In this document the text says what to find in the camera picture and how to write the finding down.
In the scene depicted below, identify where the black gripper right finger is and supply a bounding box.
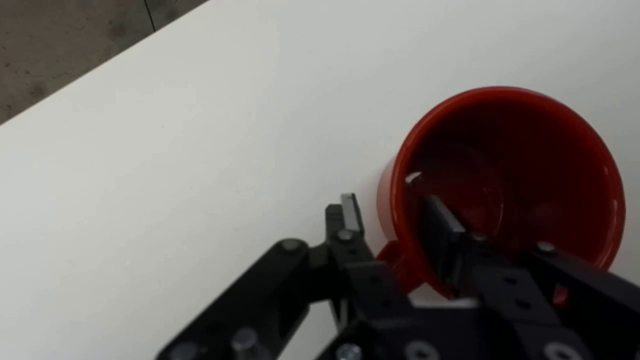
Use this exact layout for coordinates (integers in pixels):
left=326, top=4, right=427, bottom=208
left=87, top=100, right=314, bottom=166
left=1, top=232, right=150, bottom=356
left=416, top=193, right=640, bottom=360

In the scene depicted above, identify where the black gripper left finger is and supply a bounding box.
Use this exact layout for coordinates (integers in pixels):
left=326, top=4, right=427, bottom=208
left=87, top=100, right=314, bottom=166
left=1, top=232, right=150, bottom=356
left=156, top=191, right=416, bottom=360

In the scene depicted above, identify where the red cup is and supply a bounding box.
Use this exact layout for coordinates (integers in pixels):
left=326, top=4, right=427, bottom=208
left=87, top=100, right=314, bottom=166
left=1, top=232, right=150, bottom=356
left=373, top=83, right=628, bottom=304

